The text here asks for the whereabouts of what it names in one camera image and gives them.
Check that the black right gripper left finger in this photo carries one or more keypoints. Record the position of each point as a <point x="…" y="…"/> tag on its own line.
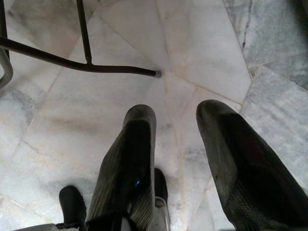
<point x="130" y="168"/>

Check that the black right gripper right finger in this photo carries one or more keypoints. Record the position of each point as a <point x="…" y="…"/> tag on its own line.
<point x="243" y="173"/>

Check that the black robot foot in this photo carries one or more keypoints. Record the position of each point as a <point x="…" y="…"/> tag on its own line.
<point x="72" y="204"/>
<point x="161" y="183"/>

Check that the dark metal table leg frame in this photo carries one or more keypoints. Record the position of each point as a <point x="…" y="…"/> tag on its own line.
<point x="72" y="63"/>

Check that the white metal tube frame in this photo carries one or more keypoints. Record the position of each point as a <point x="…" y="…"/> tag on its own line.
<point x="8" y="69"/>

